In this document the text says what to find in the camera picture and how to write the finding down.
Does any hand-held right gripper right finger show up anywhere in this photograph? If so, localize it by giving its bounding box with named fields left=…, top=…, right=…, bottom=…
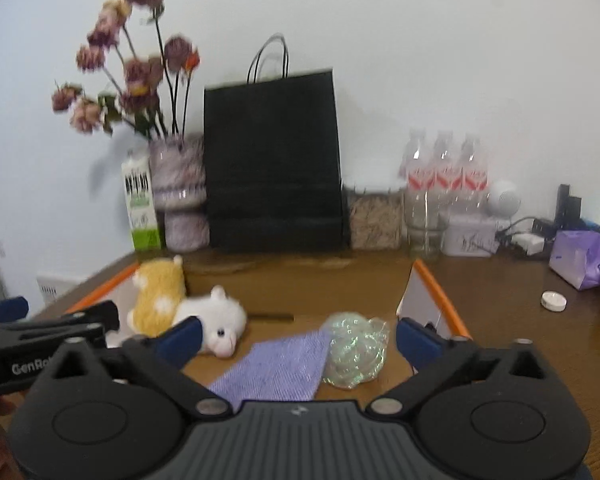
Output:
left=369, top=316, right=555, bottom=419

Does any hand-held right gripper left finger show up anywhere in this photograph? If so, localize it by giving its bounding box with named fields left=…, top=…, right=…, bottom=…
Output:
left=45, top=316, right=233, bottom=419

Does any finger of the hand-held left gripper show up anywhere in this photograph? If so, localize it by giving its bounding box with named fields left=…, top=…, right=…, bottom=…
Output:
left=0, top=296, right=30, bottom=325
left=30, top=301, right=121, bottom=349

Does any orange cardboard box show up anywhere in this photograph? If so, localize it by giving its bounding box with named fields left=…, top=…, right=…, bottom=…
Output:
left=55, top=255, right=473, bottom=402

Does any wooden desktop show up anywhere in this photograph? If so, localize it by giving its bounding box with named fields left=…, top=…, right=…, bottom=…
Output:
left=27, top=247, right=600, bottom=480

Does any white plush toy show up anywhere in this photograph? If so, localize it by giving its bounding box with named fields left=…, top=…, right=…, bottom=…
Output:
left=172, top=285, right=248, bottom=360

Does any yellow plush toy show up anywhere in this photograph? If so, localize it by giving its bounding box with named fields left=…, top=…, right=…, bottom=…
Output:
left=127, top=255, right=188, bottom=338

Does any iridescent clear plastic bag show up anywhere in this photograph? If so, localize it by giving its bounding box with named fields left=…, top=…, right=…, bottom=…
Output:
left=321, top=311, right=391, bottom=390

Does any purple woven cloth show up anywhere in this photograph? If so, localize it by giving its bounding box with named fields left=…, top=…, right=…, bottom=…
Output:
left=207, top=329, right=333, bottom=411

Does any clear drinking glass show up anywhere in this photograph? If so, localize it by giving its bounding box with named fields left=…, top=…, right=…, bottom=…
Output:
left=405, top=187, right=449, bottom=262

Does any white tin box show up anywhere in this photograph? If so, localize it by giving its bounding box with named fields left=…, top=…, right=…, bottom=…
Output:
left=441, top=212, right=499, bottom=257

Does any green white milk carton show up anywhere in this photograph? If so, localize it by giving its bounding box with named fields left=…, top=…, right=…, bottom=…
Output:
left=121, top=152, right=162, bottom=252

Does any clear pellet container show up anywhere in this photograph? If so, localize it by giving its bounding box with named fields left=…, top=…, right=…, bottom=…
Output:
left=344, top=185, right=405, bottom=251

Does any white power strip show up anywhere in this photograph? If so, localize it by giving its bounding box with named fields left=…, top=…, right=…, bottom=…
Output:
left=496, top=216, right=561, bottom=259

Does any purple fuzzy vase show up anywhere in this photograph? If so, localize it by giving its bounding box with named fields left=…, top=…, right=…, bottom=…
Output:
left=148, top=134, right=211, bottom=253

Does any white round speaker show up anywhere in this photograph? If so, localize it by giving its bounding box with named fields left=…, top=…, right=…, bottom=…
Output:
left=486, top=180, right=522, bottom=219

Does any purple tissue pack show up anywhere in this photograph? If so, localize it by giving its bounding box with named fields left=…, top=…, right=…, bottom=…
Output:
left=549, top=230, right=600, bottom=291

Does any black paper bag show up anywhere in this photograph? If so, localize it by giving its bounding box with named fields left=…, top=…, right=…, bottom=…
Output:
left=202, top=34, right=345, bottom=253

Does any black upright device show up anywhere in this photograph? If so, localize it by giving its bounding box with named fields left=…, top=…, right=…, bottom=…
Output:
left=555, top=184, right=583, bottom=228

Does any dried rose bouquet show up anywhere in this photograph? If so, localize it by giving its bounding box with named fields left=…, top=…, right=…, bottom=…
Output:
left=51, top=0, right=202, bottom=142

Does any white wall vent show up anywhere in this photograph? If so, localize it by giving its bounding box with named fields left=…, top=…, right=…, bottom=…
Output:
left=36, top=275, right=76, bottom=304

